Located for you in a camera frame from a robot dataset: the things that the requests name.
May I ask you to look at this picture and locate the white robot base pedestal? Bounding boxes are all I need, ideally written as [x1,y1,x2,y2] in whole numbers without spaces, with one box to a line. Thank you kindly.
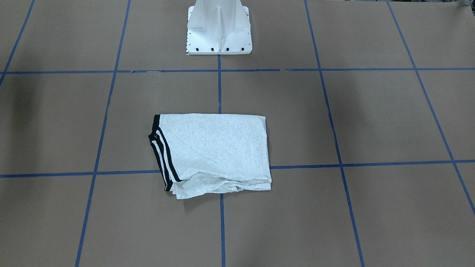
[186,0,253,55]

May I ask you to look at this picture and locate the grey cartoon print t-shirt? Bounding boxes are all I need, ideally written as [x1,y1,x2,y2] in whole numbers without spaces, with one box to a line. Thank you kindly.
[148,113,272,200]

